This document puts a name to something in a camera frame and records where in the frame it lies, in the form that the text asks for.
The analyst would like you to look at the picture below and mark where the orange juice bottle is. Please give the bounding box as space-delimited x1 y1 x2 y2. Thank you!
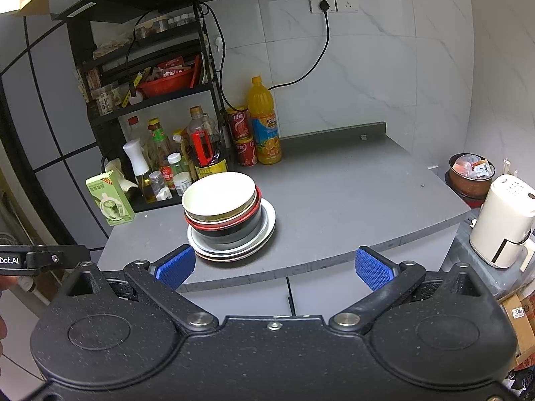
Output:
246 76 282 165

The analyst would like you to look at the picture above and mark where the brown bowl of packets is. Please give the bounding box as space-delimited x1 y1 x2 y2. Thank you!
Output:
445 153 497 209

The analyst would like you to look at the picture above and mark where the small white plate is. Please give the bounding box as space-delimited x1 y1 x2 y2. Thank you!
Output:
190 234 274 260

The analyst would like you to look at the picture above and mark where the red-capped bottle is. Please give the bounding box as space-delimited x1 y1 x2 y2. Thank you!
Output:
127 116 145 143

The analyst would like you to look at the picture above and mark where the green carton box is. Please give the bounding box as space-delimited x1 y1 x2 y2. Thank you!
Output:
86 171 136 227

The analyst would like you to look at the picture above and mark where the deep white printed plate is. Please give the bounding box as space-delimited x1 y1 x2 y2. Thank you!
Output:
187 198 277 256

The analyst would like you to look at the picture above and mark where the white supplement jar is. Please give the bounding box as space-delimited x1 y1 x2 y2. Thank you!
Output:
174 174 194 196

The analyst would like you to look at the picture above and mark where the red drink can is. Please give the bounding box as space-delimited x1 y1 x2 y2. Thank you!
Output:
233 136 259 167
226 107 251 140

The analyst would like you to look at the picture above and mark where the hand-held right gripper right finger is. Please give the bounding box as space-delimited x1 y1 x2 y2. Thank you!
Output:
329 246 488 336

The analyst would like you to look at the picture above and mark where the small clear jar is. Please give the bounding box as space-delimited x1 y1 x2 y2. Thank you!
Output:
149 171 166 202

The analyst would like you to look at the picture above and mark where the row of spice jars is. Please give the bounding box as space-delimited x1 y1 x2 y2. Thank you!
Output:
136 13 199 39

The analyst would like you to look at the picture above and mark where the black power cable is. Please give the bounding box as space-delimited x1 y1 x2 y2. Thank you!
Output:
267 2 331 90

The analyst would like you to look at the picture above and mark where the black metal rack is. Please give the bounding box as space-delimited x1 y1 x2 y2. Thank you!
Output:
67 2 230 214

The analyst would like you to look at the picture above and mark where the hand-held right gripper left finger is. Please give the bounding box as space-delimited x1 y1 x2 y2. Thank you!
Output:
67 245 219 335

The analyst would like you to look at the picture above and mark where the red and black bowl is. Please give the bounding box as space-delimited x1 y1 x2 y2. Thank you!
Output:
185 187 264 245

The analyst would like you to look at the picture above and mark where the green-label sauce bottle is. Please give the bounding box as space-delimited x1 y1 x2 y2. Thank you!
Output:
147 118 172 172

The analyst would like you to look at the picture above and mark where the grey base cabinet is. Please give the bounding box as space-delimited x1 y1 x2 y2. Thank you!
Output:
182 221 473 318

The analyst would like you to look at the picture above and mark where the dark soy sauce bottle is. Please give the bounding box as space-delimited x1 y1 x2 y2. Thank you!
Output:
205 113 230 163

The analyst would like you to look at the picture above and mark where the white-capped spray bottle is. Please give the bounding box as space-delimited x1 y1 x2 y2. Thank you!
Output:
122 140 157 203

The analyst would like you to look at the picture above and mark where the red plastic basket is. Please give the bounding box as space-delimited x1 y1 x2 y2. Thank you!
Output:
136 67 196 98

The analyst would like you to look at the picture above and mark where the oil bottle with red handle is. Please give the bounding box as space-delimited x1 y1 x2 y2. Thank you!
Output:
187 106 230 182

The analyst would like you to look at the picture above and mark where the row of seasoning packets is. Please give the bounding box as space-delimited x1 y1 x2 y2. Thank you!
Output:
76 69 130 117

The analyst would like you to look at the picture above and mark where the brown cardboard box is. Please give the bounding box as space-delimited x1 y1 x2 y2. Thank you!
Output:
499 290 535 368

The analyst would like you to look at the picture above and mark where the white countertop appliance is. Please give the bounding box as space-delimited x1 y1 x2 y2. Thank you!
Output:
469 174 535 269

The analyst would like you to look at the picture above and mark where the white crumpled cloth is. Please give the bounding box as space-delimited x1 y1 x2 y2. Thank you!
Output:
104 158 140 190

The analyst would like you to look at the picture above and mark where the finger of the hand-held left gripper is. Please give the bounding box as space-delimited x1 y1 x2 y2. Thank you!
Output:
25 245 90 276

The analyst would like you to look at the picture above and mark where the white-capped seasoning jar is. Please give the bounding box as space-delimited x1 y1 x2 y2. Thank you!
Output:
161 153 189 190

